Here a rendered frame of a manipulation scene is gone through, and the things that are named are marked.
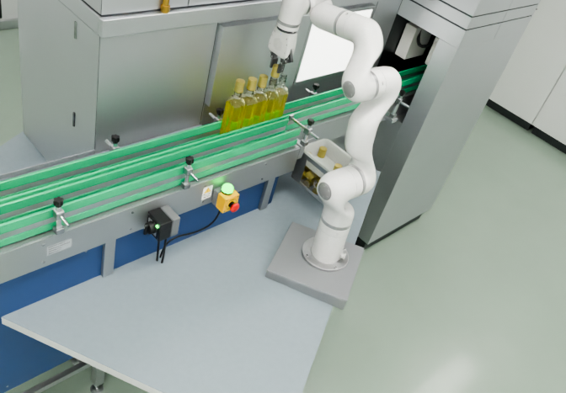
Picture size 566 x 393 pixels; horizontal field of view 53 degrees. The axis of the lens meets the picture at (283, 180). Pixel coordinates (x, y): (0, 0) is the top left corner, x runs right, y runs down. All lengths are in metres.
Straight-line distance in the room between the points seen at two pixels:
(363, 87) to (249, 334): 0.91
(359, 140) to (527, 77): 3.95
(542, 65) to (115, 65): 4.38
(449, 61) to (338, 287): 1.27
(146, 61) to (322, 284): 1.02
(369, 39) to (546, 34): 3.92
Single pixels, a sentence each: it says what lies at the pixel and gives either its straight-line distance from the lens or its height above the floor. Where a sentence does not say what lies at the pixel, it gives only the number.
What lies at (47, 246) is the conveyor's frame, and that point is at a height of 1.01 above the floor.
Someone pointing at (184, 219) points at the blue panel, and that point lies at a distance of 2.18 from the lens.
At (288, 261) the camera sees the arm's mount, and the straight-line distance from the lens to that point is 2.24.
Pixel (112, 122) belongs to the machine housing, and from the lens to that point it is 2.11.
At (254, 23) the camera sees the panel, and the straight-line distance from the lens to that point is 2.24.
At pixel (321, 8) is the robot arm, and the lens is 2.00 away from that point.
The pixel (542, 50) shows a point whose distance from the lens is 5.70.
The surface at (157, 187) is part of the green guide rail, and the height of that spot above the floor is 1.08.
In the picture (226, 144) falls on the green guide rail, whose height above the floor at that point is 1.10.
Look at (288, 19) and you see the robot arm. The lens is 2.13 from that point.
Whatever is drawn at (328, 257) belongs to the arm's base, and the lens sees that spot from 2.24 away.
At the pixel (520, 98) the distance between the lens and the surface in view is 5.84.
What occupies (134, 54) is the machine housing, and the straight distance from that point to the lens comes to 2.01.
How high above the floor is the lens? 2.35
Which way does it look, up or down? 37 degrees down
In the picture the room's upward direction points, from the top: 17 degrees clockwise
